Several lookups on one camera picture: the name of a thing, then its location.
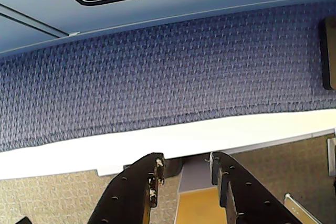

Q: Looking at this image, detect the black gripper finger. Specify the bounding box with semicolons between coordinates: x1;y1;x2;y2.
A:
209;151;324;224
86;152;166;224

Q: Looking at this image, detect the blue toy kitchen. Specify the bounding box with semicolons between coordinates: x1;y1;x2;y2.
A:
0;0;336;58

